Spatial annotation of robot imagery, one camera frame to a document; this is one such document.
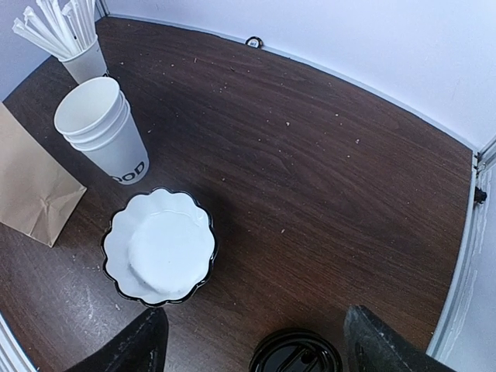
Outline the aluminium frame post right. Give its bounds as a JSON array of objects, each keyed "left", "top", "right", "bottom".
[{"left": 474, "top": 138, "right": 496, "bottom": 173}]

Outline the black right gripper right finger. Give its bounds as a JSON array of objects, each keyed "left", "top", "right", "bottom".
[{"left": 343, "top": 305, "right": 451, "bottom": 372}]

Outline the brown paper takeout bag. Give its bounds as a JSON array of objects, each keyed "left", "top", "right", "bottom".
[{"left": 1, "top": 105, "right": 86, "bottom": 247}]

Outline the stack of black cup lids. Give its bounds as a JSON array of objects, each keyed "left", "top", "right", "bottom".
[{"left": 248, "top": 328, "right": 343, "bottom": 372}]

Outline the black round wall grommet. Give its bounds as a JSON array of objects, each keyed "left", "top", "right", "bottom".
[{"left": 245, "top": 36, "right": 264, "bottom": 49}]

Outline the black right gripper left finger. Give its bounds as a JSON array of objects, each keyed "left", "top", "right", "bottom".
[{"left": 69, "top": 308, "right": 169, "bottom": 371}]

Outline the white scalloped dish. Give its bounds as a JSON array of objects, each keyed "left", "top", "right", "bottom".
[{"left": 101, "top": 187, "right": 219, "bottom": 308}]

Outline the stack of white paper cups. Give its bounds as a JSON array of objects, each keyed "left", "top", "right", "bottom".
[{"left": 53, "top": 77, "right": 150, "bottom": 185}]

